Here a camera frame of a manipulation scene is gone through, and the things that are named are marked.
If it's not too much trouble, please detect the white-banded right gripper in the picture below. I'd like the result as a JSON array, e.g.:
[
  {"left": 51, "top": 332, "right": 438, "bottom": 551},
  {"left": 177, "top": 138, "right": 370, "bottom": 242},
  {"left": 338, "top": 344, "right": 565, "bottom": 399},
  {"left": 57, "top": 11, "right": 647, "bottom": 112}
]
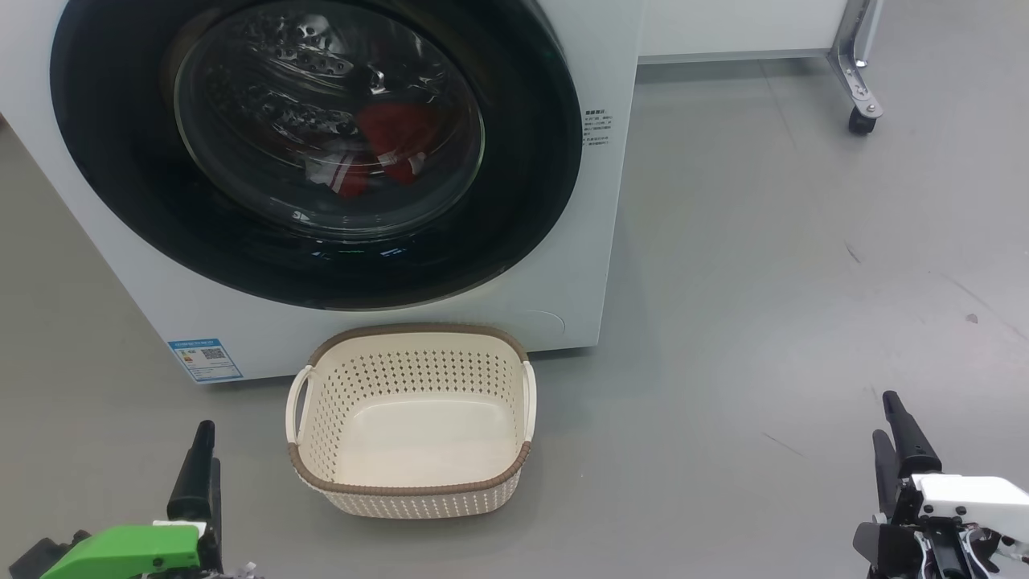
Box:
[{"left": 854, "top": 392, "right": 1029, "bottom": 579}]

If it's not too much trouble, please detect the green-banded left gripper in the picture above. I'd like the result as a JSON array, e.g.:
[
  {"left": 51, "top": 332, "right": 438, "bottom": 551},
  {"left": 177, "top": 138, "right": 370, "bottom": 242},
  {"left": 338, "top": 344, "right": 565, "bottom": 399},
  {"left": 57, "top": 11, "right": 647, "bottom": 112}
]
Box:
[{"left": 39, "top": 421, "right": 226, "bottom": 579}]

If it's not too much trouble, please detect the black round glass washer door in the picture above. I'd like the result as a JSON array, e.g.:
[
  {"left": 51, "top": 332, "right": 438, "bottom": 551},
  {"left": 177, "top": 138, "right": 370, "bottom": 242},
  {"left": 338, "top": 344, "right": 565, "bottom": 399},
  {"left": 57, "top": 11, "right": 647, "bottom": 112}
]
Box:
[{"left": 50, "top": 0, "right": 584, "bottom": 312}]

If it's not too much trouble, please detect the red and white garment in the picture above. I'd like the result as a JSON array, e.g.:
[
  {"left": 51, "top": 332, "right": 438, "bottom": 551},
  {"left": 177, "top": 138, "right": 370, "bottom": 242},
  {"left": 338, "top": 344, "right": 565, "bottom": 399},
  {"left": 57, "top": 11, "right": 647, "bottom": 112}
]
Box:
[{"left": 304, "top": 101, "right": 447, "bottom": 199}]

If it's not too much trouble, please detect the cream perforated laundry basket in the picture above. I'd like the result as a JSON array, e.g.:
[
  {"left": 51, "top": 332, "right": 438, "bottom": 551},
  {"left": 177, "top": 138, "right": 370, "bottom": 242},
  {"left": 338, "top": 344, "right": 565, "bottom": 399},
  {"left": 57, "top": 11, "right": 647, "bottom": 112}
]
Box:
[{"left": 285, "top": 323, "right": 538, "bottom": 520}]

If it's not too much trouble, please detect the white front-load washing machine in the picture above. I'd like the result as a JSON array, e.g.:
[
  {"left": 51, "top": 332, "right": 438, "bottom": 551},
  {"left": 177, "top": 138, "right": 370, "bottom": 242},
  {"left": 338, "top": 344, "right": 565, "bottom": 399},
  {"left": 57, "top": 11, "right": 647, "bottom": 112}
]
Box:
[{"left": 0, "top": 0, "right": 648, "bottom": 385}]

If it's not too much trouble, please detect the stainless steel washing machine drum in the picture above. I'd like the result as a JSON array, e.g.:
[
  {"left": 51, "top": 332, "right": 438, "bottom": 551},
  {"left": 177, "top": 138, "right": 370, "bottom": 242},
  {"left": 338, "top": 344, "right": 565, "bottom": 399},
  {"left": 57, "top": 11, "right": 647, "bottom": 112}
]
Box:
[{"left": 181, "top": 0, "right": 483, "bottom": 234}]

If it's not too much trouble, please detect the blue energy label sticker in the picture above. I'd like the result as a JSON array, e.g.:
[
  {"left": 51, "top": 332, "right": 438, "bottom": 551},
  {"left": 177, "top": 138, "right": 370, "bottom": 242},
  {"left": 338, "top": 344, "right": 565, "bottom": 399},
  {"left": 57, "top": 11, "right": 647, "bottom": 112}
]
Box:
[{"left": 168, "top": 339, "right": 243, "bottom": 385}]

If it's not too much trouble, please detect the round white filter cover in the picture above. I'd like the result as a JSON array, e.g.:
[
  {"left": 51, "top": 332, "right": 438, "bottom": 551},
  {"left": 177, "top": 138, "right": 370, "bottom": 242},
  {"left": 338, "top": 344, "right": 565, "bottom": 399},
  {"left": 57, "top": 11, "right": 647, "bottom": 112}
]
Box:
[{"left": 514, "top": 310, "right": 566, "bottom": 343}]

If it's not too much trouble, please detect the grey metal cart leg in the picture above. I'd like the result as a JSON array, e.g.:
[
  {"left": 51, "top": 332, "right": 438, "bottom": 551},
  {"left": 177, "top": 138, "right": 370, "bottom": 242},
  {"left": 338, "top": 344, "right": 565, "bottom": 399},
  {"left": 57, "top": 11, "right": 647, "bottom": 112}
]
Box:
[{"left": 828, "top": 0, "right": 885, "bottom": 121}]

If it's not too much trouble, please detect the white cabinet panel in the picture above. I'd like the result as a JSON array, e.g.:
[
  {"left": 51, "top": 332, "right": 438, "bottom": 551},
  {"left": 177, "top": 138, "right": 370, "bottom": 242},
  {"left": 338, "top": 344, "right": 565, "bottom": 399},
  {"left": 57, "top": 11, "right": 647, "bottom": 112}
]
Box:
[{"left": 639, "top": 0, "right": 853, "bottom": 65}]

